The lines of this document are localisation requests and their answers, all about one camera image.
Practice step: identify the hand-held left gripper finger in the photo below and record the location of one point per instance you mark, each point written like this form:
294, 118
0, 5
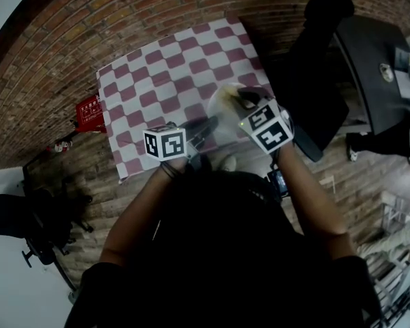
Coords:
203, 137
201, 123

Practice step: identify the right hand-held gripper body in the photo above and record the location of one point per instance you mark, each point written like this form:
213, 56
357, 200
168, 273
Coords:
270, 135

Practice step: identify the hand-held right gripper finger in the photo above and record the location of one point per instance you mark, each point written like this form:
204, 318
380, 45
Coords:
258, 96
246, 102

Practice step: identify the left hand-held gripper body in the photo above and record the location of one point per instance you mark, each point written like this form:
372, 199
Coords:
171, 145

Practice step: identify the white plate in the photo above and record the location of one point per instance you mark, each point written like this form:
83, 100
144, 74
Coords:
225, 116

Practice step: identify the person's left forearm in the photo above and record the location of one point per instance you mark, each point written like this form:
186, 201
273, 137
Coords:
136, 210

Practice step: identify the person's right forearm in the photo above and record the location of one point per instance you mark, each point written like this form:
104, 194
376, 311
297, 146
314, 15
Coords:
311, 200

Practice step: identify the person's white shoe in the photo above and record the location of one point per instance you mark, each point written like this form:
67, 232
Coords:
229, 164

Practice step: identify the small screen device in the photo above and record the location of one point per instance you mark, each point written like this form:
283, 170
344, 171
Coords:
279, 183

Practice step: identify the pink checkered tablecloth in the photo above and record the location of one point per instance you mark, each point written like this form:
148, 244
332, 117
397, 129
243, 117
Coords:
164, 74

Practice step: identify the red fire equipment box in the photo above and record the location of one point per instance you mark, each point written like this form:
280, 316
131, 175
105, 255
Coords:
90, 113

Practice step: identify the red fire extinguisher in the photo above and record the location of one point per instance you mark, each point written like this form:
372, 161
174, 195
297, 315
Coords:
61, 146

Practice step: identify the dark grey desk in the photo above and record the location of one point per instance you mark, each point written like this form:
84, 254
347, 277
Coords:
369, 63

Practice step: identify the grey equipment box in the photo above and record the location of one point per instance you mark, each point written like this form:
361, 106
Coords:
408, 80

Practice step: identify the person's black shirt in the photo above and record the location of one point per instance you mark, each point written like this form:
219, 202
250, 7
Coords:
225, 285

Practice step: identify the black office chair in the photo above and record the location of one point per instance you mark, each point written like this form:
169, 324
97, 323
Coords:
24, 217

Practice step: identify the white metal rack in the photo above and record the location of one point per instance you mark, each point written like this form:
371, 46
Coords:
396, 285

